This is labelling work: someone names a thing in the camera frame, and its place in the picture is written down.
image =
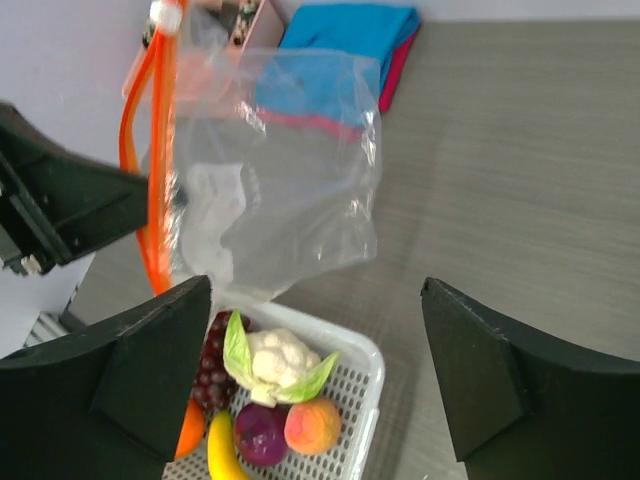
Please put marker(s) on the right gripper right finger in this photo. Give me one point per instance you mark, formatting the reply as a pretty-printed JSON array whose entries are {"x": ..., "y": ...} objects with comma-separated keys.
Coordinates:
[{"x": 523, "y": 404}]

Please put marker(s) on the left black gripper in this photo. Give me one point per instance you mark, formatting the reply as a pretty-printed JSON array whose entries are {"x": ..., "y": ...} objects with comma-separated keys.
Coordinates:
[{"x": 58, "y": 206}]

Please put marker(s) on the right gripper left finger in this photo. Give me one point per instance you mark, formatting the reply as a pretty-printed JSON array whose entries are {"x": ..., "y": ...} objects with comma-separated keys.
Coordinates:
[{"x": 107, "y": 402}]

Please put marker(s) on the orange fruit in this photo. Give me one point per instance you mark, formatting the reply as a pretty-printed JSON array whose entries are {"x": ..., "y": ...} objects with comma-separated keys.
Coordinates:
[{"x": 193, "y": 430}]

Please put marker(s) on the purple grape bunch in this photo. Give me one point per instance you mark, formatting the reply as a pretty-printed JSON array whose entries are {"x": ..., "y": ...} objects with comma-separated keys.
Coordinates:
[{"x": 213, "y": 388}]

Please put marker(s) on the yellow banana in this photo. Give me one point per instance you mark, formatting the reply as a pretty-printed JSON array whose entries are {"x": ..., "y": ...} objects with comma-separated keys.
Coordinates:
[{"x": 223, "y": 463}]

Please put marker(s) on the purple onion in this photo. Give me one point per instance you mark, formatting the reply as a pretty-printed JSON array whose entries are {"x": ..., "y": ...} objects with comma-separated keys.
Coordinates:
[{"x": 259, "y": 435}]

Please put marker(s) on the white cauliflower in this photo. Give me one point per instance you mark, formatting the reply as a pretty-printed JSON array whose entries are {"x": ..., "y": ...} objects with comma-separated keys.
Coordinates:
[{"x": 274, "y": 366}]

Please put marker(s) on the peach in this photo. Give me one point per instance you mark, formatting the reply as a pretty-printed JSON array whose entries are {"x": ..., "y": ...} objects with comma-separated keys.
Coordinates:
[{"x": 313, "y": 427}]

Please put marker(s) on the clear orange zip bag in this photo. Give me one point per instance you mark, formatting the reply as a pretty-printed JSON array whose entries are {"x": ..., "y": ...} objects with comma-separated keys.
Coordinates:
[{"x": 265, "y": 184}]

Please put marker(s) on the white plastic basket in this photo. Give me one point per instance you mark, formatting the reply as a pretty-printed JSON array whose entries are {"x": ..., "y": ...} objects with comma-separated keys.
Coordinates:
[{"x": 354, "y": 386}]

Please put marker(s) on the blue folded cloth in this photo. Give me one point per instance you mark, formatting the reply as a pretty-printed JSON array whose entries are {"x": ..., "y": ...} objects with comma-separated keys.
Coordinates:
[{"x": 340, "y": 60}]

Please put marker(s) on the white slotted cable duct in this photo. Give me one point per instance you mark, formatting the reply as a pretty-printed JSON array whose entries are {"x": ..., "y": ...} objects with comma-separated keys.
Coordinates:
[{"x": 50, "y": 326}]

